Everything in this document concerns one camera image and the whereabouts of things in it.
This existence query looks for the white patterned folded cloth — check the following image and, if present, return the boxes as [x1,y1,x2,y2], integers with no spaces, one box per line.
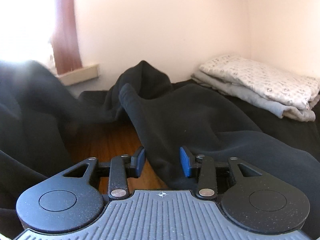
[199,55,319,110]

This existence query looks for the grey folded garment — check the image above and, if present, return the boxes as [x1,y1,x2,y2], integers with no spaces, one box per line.
[191,70,316,122]

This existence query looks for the brown wooden window frame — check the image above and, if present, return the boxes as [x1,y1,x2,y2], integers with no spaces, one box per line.
[52,0,82,75]

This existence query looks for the black folded garment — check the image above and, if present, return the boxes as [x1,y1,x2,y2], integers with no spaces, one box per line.
[167,83,319,159]

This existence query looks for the black Nike sweatpants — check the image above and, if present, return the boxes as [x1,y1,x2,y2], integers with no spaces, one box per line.
[1,61,319,238]

